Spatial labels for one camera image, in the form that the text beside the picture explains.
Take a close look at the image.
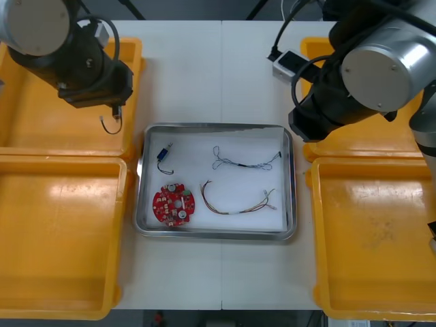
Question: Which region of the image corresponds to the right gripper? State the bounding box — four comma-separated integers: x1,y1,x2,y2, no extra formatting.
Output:
288,108,334,144

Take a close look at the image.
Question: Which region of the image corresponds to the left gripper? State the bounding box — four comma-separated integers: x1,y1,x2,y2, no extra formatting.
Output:
57,62,134,119

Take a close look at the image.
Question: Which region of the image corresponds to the metal solenoid with white label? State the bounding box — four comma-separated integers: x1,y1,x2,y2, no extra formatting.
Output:
99,108,124,135

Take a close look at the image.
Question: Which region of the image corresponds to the metal solenoid with blue label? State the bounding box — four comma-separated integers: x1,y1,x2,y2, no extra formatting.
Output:
155,142,175,175

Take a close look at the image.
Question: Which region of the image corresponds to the blue-white twisted wire harness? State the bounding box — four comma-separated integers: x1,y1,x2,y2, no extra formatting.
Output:
211,144,283,172

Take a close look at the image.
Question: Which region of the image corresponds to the round red circuit board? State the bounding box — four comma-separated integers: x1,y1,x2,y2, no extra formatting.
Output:
151,182,198,229

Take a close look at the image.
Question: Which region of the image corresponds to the red and black wire harness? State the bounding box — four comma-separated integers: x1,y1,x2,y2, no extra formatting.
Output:
200,180,278,217

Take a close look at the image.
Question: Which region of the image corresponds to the yellow-orange plastic bin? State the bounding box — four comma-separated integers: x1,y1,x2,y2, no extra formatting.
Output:
0,36,146,161
305,156,436,323
299,36,436,161
0,155,134,321

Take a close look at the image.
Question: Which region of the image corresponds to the steel tray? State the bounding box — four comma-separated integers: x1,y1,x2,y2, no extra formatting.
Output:
131,122,298,241

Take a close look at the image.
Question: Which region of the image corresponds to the black stand leg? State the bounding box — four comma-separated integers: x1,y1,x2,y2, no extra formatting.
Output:
244,0,272,21
116,0,146,21

